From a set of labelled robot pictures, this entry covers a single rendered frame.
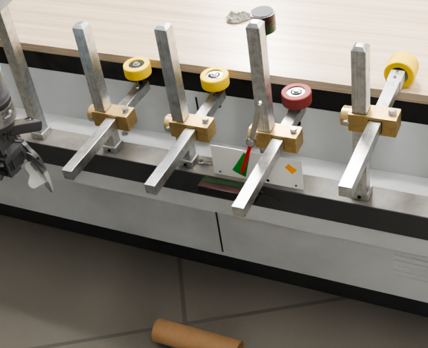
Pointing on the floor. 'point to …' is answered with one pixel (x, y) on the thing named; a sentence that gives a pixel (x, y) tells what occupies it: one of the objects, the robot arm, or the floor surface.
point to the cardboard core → (190, 336)
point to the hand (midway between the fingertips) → (28, 184)
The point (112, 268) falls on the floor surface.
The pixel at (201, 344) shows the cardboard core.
